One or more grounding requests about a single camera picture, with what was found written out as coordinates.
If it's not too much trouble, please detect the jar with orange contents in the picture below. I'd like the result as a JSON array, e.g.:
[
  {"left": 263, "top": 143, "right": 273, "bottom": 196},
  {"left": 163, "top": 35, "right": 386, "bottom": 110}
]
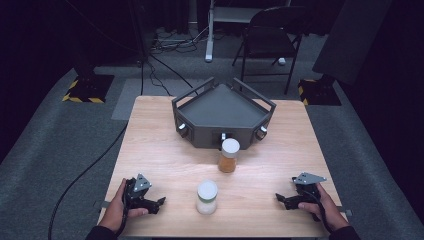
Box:
[{"left": 217, "top": 137, "right": 241, "bottom": 174}]

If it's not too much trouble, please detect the tangle of floor cables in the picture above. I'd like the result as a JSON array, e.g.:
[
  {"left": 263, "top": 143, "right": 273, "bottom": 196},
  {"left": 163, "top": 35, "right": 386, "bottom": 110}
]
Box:
[{"left": 149, "top": 26, "right": 209, "bottom": 55}]

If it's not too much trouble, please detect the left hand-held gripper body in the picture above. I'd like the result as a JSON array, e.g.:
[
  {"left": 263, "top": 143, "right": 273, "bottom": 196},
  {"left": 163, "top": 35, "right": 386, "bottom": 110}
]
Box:
[{"left": 123, "top": 172, "right": 152, "bottom": 214}]

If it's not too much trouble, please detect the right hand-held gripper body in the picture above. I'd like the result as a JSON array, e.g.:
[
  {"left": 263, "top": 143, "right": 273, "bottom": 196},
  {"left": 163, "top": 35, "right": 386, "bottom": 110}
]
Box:
[{"left": 291, "top": 171, "right": 324, "bottom": 223}]

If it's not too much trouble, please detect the right hand-held gripper cable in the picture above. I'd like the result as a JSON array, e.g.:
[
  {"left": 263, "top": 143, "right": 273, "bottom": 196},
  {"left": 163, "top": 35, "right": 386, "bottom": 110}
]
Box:
[{"left": 308, "top": 189, "right": 335, "bottom": 234}]

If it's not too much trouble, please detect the dark tilted panel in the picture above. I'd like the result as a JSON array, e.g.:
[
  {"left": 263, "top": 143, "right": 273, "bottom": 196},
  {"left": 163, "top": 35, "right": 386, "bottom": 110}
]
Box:
[{"left": 311, "top": 0, "right": 394, "bottom": 86}]

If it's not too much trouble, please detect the black tripod stand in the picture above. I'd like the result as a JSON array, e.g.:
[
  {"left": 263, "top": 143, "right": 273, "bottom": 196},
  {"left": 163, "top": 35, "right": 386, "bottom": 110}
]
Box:
[{"left": 126, "top": 0, "right": 158, "bottom": 68}]

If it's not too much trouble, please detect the long black floor cable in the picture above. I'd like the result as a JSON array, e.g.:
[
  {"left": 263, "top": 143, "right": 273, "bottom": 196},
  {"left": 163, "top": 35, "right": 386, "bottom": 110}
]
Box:
[{"left": 47, "top": 121, "right": 130, "bottom": 240}]

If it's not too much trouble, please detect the jar with white contents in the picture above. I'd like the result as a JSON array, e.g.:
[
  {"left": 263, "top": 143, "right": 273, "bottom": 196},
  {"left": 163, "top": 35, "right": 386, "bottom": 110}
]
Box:
[{"left": 195, "top": 179, "right": 220, "bottom": 216}]

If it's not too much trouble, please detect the hand-held gripper cable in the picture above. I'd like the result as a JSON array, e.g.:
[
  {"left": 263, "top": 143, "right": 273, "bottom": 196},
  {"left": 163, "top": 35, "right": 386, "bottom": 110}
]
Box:
[
  {"left": 308, "top": 189, "right": 335, "bottom": 234},
  {"left": 115, "top": 198, "right": 130, "bottom": 238}
]

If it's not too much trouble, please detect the dark grey corner rack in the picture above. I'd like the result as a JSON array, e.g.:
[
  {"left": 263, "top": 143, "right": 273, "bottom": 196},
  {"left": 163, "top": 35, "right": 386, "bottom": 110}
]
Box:
[{"left": 171, "top": 76, "right": 278, "bottom": 151}]

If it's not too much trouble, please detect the black folding chair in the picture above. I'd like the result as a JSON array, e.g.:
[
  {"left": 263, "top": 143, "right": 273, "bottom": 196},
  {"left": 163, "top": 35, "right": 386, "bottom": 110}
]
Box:
[{"left": 231, "top": 5, "right": 307, "bottom": 96}]

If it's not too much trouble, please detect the person's left hand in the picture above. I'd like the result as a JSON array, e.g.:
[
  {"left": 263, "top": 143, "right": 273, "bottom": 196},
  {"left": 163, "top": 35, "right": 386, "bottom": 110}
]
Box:
[{"left": 99, "top": 177, "right": 150, "bottom": 234}]

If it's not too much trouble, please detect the black yellow-striped stand base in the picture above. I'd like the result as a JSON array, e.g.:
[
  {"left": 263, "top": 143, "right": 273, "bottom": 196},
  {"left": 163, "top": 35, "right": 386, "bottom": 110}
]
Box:
[
  {"left": 61, "top": 73, "right": 115, "bottom": 105},
  {"left": 297, "top": 78, "right": 343, "bottom": 107}
]

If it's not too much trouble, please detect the left hand-held gripper cable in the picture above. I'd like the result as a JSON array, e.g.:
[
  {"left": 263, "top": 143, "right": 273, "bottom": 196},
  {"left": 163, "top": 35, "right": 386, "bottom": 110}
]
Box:
[{"left": 115, "top": 198, "right": 130, "bottom": 238}]

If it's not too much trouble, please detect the person's right hand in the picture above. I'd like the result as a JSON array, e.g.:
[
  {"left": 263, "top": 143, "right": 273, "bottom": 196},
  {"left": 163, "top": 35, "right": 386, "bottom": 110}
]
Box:
[{"left": 297, "top": 182, "right": 350, "bottom": 232}]

